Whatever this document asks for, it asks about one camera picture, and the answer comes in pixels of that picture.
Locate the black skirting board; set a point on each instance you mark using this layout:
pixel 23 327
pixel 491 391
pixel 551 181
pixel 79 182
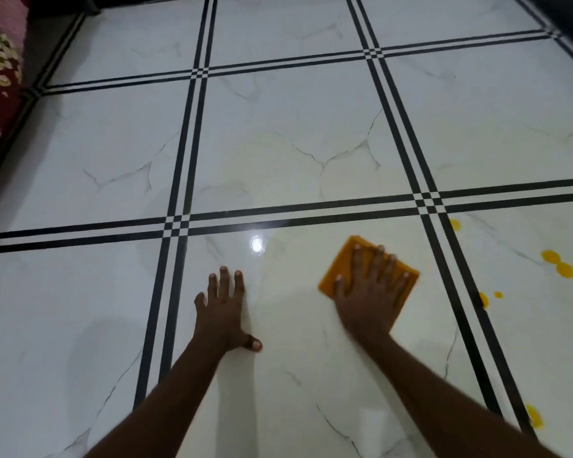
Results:
pixel 568 19

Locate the yellow spill drops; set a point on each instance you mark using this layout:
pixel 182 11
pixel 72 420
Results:
pixel 566 270

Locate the person's left hand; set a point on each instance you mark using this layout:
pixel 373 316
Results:
pixel 224 319

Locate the person's right hand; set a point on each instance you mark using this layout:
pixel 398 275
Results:
pixel 372 305

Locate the person's left forearm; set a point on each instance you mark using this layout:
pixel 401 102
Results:
pixel 162 405

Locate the orange cleaning cloth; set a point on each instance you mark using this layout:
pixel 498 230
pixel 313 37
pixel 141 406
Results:
pixel 341 261

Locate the person's right forearm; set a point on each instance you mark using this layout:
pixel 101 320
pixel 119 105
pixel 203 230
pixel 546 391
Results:
pixel 449 405

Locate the dark bed frame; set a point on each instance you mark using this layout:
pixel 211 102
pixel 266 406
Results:
pixel 43 23

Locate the red floral bedsheet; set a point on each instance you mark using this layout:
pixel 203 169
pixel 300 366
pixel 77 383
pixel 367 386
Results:
pixel 0 66

